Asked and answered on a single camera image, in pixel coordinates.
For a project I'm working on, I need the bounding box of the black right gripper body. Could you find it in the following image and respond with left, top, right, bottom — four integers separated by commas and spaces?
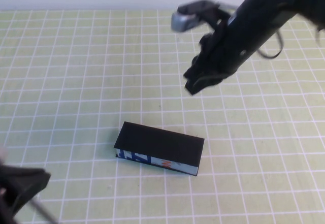
192, 0, 278, 83

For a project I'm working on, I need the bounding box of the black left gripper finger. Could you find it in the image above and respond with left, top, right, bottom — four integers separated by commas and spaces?
15, 167, 52, 207

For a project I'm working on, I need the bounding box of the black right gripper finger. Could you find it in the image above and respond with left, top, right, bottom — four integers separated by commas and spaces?
186, 74, 229, 95
183, 56, 205, 85

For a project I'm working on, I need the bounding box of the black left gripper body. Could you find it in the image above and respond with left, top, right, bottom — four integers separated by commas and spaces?
0, 164, 26, 217

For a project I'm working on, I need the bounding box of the black printed glasses case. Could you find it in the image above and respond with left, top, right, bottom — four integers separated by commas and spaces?
113, 121, 205, 178

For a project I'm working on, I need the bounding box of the thin black right cable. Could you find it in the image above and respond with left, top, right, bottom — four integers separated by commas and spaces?
258, 28, 284, 59

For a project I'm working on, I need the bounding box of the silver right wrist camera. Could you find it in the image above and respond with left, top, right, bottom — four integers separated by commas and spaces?
170, 0, 222, 33

